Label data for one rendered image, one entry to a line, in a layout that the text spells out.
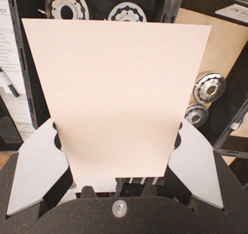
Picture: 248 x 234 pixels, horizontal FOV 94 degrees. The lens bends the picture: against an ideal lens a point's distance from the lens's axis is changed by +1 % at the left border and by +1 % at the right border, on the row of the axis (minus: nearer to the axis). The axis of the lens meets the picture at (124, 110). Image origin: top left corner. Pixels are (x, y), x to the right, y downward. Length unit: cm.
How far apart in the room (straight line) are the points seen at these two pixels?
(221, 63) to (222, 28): 10
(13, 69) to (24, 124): 28
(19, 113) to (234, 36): 90
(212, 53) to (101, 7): 34
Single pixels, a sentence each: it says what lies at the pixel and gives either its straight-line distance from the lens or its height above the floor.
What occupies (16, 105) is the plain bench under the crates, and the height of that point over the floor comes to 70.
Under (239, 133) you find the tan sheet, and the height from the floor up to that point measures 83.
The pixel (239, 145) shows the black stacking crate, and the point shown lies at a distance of 67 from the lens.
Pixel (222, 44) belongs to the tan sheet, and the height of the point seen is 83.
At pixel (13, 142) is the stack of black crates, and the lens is 170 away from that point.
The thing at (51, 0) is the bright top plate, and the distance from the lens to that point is 40.
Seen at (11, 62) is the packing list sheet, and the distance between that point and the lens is 67.
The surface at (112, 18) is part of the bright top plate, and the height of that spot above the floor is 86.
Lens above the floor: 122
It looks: 62 degrees down
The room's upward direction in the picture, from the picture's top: 175 degrees clockwise
